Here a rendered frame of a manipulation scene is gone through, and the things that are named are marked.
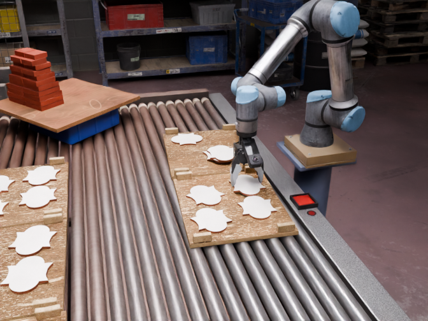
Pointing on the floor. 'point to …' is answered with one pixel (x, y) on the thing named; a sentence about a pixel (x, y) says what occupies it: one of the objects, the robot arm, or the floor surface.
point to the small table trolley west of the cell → (263, 50)
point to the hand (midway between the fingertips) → (247, 183)
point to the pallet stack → (395, 30)
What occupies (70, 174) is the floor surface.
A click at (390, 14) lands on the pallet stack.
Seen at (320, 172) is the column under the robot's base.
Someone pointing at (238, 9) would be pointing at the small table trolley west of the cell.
